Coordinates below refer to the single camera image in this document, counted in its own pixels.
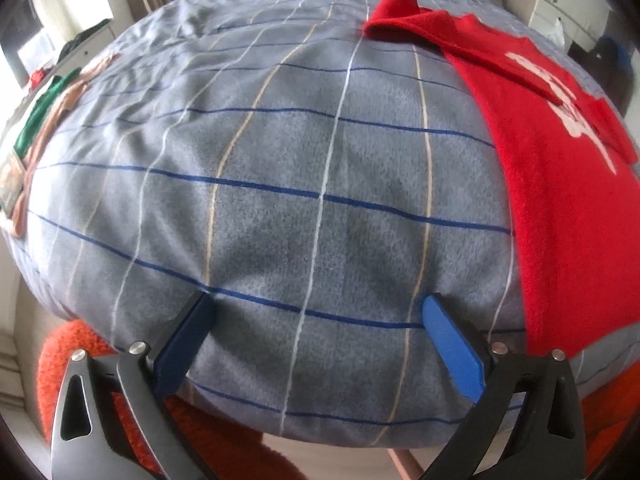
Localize grey plaid bed cover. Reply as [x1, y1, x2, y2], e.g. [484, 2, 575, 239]
[8, 0, 639, 448]

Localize pile of colourful clothes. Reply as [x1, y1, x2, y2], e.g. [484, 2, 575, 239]
[1, 52, 120, 238]

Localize white window bench drawers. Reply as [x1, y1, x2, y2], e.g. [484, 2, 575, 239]
[1, 20, 116, 130]

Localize black and blue jacket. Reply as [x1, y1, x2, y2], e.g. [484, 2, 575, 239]
[568, 36, 634, 115]

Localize orange fuzzy rug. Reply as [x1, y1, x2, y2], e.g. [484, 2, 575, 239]
[37, 321, 302, 479]

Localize dark clothes on bench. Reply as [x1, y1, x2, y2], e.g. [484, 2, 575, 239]
[58, 18, 112, 63]

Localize white plastic bag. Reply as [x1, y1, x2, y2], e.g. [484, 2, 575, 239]
[542, 18, 566, 51]

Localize white bedside desk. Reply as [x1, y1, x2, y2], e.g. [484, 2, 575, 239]
[502, 0, 610, 53]

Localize red rabbit sweater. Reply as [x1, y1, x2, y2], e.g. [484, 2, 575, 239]
[363, 0, 639, 356]

